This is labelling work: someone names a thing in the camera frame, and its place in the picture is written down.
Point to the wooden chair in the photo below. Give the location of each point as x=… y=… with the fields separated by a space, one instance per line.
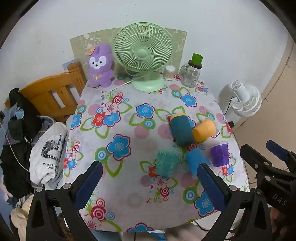
x=41 y=88

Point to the orange cup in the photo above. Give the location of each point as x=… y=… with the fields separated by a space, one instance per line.
x=203 y=131

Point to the purple cup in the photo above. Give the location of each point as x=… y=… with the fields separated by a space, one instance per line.
x=219 y=155

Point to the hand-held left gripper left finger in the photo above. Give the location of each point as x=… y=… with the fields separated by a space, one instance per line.
x=89 y=183

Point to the teal glitter cup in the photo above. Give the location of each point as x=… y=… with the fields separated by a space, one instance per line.
x=166 y=162

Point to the blue cup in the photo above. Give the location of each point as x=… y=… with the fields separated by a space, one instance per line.
x=193 y=160

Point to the beige patterned board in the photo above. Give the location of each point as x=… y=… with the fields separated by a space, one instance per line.
x=78 y=46

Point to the cotton swab container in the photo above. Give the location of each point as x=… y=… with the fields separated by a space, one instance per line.
x=169 y=73

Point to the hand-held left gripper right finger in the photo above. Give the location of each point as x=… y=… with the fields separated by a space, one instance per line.
x=211 y=185

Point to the dark teal cup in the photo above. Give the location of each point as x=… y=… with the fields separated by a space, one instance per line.
x=182 y=132

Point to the glass mug jar green lid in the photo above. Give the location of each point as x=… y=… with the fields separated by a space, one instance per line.
x=190 y=76

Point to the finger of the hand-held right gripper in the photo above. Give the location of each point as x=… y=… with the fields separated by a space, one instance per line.
x=276 y=149
x=256 y=160

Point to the green desk fan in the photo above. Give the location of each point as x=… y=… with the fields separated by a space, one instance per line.
x=142 y=53

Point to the white floor fan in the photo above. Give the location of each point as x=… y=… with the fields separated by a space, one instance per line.
x=245 y=97

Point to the purple plush toy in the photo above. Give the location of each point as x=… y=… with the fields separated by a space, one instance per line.
x=100 y=69

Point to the white printed shirt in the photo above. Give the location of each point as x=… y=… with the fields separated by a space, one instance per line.
x=46 y=166

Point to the dark clothes pile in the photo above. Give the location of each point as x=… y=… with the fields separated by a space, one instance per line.
x=18 y=162

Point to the cream cloth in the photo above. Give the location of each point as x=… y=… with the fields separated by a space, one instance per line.
x=19 y=220

